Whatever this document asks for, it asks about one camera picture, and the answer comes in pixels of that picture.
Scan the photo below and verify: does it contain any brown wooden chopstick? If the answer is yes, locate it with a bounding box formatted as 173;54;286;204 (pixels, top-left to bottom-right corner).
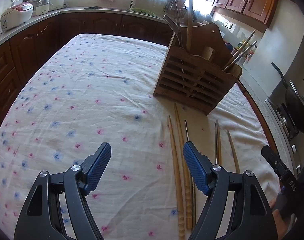
174;103;193;230

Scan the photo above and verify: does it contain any green colander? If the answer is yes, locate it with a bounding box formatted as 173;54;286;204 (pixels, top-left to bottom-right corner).
130;8;156;17

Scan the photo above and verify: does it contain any floral white tablecloth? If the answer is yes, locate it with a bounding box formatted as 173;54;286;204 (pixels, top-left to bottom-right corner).
0;34;280;239

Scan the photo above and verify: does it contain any grey stone countertop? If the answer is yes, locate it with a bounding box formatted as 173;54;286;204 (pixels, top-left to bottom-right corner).
0;7;167;46

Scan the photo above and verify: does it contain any small white cooker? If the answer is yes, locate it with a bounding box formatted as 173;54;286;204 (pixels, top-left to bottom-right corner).
36;0;50;16

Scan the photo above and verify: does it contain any bamboo chopstick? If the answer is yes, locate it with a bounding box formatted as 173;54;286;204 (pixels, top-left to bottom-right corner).
216;120;221;165
215;122;218;164

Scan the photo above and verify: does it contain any wooden utensil holder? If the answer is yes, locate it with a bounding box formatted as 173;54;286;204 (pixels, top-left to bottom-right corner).
153;23;242;114

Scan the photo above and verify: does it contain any carved wooden chopstick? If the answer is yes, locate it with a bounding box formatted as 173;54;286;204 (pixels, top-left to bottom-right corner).
186;0;193;52
168;116;185;240

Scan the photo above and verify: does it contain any dark wooden chopstick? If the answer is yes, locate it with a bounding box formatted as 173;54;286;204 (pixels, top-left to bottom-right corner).
183;120;196;229

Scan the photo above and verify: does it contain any person's right hand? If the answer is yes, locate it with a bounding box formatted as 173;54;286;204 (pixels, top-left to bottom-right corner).
269;198;293;240

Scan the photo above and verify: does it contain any gas stove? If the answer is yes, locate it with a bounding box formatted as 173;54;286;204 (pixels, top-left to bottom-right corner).
265;98;299;154

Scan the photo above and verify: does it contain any white pink rice cooker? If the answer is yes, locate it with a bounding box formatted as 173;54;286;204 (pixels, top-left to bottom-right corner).
0;2;33;32

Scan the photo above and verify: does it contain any yellow oil bottle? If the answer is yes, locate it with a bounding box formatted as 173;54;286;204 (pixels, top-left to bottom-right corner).
237;40;248;54

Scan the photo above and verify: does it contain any black wok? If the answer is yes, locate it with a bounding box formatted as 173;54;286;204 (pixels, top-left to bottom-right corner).
271;62;304;133

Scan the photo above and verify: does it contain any single metal chopstick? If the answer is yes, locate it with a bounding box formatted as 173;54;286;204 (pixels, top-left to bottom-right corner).
173;0;183;48

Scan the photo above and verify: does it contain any metal fork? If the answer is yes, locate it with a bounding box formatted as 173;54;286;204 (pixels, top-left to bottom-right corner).
163;15;183;47

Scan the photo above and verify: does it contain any dish drying rack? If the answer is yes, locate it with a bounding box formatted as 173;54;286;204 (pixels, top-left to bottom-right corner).
163;0;188;25

